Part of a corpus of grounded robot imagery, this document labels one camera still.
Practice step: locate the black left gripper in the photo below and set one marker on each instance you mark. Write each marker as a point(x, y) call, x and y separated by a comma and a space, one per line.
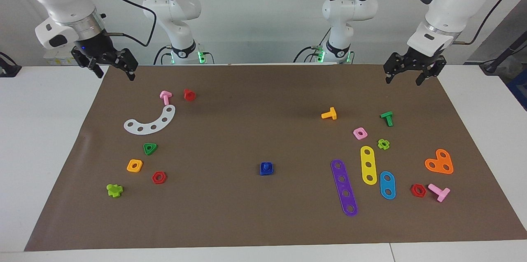
point(418, 63)

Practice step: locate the purple four-hole plate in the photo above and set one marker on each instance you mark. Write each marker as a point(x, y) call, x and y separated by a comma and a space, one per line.
point(344, 186)

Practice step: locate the small pink plastic bolt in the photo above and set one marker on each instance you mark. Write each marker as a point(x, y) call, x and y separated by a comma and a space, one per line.
point(166, 97)

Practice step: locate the blue square plastic nut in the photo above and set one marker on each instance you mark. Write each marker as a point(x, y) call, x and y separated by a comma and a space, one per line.
point(263, 172)

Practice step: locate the black stand pole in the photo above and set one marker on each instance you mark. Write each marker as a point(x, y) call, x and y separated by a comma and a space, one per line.
point(500, 58)

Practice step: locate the pink square plastic nut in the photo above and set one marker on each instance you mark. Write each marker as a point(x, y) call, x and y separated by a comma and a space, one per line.
point(355, 132)

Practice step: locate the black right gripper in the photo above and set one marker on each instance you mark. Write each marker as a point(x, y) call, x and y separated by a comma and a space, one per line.
point(96, 50)

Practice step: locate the orange plastic bolt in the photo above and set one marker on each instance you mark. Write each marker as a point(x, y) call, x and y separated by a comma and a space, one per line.
point(331, 114)

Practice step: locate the lime cross-head plastic bolt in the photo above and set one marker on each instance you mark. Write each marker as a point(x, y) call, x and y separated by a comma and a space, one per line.
point(114, 191)

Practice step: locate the orange heart-shaped three-hole plate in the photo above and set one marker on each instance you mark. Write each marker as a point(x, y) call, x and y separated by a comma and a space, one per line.
point(440, 163)

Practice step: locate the blue crate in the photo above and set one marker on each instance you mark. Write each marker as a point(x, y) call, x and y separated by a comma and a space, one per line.
point(521, 89)

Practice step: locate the red hexagonal plastic nut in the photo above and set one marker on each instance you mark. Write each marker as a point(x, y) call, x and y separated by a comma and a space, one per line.
point(424, 192)
point(164, 178)

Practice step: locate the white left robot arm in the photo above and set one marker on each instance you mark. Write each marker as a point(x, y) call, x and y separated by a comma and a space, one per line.
point(453, 2)

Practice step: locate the green plastic bolt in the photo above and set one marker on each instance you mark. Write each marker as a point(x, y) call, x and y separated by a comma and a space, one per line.
point(388, 118)

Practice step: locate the yellow three-hole plate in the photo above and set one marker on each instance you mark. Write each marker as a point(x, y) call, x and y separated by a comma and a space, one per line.
point(368, 159)

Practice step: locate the orange square plastic nut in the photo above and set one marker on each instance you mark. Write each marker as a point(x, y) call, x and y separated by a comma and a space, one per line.
point(129, 168)

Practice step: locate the white curved five-hole plate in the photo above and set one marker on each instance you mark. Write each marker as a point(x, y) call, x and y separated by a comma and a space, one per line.
point(159, 124)

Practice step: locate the red plastic bolt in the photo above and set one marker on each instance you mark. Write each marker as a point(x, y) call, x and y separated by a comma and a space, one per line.
point(189, 95)

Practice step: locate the large pink plastic bolt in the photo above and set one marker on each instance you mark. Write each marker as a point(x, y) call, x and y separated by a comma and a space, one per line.
point(439, 192)

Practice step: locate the green triangular plastic nut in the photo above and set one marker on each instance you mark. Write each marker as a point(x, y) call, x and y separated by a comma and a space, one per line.
point(154, 146)

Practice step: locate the brown table mat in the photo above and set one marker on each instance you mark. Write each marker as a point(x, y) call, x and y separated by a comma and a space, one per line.
point(255, 212)

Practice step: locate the blue two-hole plate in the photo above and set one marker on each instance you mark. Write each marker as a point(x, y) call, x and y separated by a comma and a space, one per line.
point(387, 185)

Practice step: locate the lime cross-shaped plastic nut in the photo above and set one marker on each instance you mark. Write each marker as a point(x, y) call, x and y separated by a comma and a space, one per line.
point(380, 143)

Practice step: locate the white box yellow labels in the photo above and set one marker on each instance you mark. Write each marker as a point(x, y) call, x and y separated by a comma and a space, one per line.
point(57, 61)

